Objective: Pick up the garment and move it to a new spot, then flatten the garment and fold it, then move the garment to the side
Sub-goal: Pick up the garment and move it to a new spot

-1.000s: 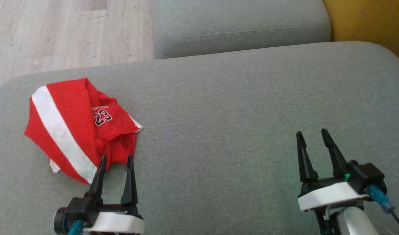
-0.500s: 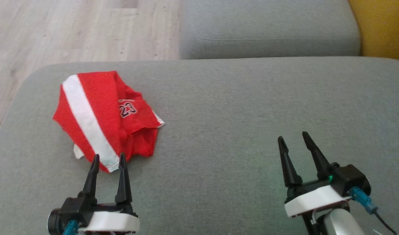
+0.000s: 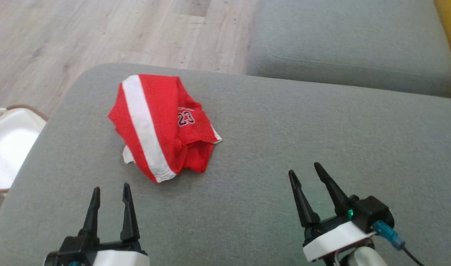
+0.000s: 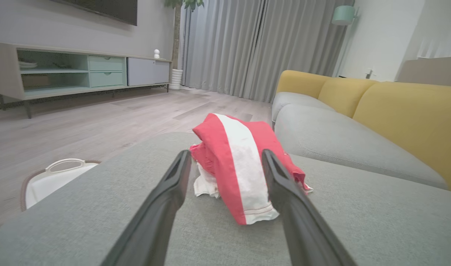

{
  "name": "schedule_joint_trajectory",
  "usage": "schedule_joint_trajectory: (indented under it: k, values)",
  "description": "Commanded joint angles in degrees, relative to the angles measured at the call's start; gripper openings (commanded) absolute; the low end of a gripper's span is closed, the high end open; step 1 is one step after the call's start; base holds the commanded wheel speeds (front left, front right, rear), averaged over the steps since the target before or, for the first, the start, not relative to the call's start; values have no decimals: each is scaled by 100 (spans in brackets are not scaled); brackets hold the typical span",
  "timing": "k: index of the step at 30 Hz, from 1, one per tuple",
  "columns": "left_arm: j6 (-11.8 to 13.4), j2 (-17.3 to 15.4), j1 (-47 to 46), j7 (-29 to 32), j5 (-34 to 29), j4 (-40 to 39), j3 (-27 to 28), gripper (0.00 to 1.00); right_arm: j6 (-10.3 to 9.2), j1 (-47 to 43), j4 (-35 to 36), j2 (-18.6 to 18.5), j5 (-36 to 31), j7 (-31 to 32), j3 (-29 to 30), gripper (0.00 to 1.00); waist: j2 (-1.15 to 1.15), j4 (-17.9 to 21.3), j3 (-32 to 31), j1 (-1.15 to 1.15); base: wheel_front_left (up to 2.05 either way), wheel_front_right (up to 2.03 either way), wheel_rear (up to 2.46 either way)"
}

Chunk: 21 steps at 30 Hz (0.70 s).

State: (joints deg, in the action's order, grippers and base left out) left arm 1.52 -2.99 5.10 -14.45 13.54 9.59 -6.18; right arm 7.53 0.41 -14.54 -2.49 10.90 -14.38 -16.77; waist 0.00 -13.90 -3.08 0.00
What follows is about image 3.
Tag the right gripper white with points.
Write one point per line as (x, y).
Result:
(336, 238)

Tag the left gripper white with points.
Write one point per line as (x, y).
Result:
(122, 256)

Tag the red basketball shorts white stripe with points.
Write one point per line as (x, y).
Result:
(166, 107)

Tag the large grey sofa ottoman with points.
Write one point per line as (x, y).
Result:
(269, 155)

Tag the white laundry basket brown rim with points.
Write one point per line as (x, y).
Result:
(9, 147)

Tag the long grey sofa seat cushion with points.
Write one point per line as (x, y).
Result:
(343, 40)

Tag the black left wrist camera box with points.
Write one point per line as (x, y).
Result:
(72, 250)

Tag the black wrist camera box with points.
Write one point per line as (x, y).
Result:
(373, 212)
(72, 250)

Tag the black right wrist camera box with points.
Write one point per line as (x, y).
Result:
(373, 212)

